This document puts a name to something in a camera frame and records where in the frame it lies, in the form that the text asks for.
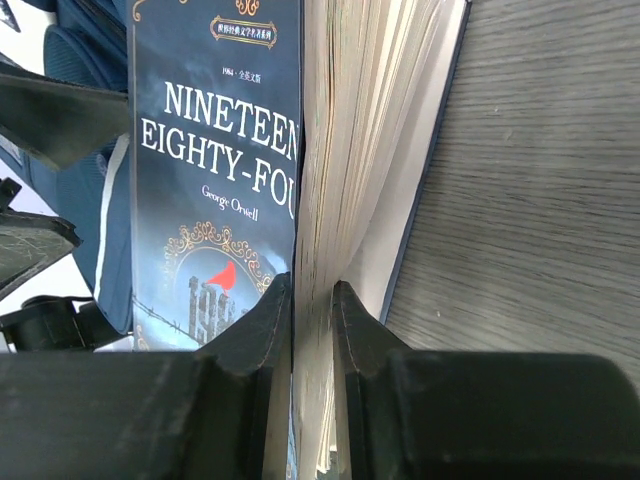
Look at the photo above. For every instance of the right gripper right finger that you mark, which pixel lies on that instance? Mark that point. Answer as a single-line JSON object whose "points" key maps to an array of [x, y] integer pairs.
{"points": [[369, 430]]}

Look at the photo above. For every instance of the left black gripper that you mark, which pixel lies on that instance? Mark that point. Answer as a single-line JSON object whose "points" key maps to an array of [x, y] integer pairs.
{"points": [[31, 243]]}

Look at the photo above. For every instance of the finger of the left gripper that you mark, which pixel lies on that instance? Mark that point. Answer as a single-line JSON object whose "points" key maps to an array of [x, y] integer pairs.
{"points": [[54, 121]]}

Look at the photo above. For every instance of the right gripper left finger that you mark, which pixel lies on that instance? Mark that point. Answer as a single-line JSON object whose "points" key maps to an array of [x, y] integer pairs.
{"points": [[240, 419]]}

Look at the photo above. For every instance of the navy blue student backpack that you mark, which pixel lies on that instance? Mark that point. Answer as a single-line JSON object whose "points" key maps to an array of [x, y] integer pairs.
{"points": [[64, 80]]}

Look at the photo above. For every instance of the blue Nineteen Eighty-Four book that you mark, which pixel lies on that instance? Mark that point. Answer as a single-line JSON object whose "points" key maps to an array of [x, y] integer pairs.
{"points": [[278, 137]]}

